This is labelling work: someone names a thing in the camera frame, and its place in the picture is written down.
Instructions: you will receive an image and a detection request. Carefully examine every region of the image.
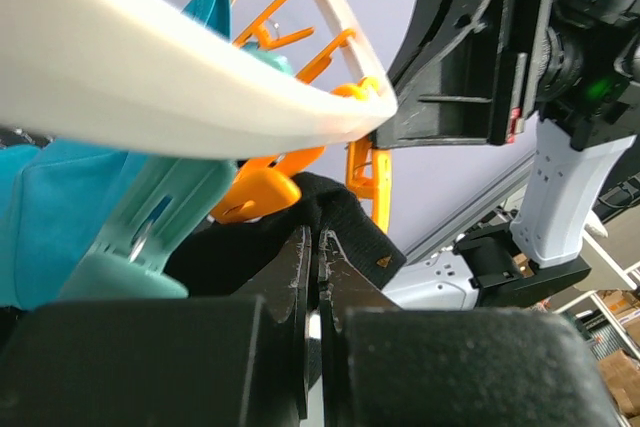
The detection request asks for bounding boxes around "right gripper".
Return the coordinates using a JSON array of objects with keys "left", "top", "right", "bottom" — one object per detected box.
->
[{"left": 372, "top": 0, "right": 639, "bottom": 150}]

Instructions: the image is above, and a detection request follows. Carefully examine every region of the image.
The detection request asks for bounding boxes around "orange clothespin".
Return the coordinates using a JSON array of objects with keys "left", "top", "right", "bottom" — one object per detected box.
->
[
  {"left": 210, "top": 146, "right": 326, "bottom": 224},
  {"left": 345, "top": 137, "right": 392, "bottom": 233}
]

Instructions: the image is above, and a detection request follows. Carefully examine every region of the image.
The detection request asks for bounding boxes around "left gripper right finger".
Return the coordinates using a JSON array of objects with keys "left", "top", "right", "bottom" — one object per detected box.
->
[{"left": 318, "top": 230, "right": 620, "bottom": 426}]

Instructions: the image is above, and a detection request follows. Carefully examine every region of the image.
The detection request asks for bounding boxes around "white round clip hanger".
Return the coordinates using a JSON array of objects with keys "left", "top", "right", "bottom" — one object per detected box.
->
[{"left": 1, "top": 0, "right": 398, "bottom": 158}]

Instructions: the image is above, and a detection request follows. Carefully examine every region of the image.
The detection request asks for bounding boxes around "teal cloth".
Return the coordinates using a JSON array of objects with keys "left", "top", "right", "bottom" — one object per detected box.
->
[{"left": 0, "top": 0, "right": 296, "bottom": 308}]

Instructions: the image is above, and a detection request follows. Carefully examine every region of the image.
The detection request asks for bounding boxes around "green clothespin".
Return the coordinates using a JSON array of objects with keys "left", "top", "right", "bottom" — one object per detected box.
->
[{"left": 58, "top": 156, "right": 237, "bottom": 300}]

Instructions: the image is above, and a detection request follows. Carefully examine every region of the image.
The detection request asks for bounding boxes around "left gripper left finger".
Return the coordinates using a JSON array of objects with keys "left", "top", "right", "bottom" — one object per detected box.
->
[{"left": 1, "top": 227, "right": 312, "bottom": 426}]

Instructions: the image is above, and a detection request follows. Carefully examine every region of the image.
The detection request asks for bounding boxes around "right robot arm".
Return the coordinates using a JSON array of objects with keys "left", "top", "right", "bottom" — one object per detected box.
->
[{"left": 372, "top": 0, "right": 639, "bottom": 310}]

